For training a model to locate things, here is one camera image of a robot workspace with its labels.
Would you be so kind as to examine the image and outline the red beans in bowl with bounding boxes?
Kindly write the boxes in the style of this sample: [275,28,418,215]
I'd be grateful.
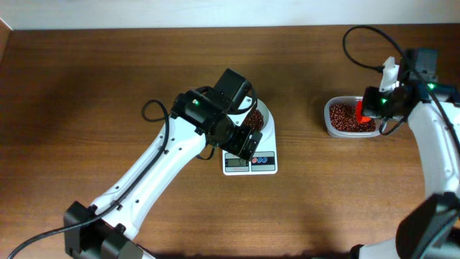
[243,109,264,131]

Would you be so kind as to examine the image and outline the orange plastic measuring scoop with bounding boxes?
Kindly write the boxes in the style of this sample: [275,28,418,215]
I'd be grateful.
[355,101,372,124]

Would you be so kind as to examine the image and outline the clear plastic container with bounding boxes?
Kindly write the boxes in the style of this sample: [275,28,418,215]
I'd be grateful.
[324,96,381,138]

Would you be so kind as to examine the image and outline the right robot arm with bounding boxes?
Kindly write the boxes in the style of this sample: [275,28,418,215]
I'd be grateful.
[349,48,459,259]

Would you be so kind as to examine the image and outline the white digital kitchen scale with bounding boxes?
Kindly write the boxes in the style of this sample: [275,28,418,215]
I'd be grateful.
[222,110,278,176]

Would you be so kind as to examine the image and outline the white round bowl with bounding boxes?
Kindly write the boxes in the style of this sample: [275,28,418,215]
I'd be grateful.
[248,99,270,133]

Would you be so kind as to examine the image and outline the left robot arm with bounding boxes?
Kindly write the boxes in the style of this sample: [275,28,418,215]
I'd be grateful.
[64,69,262,259]

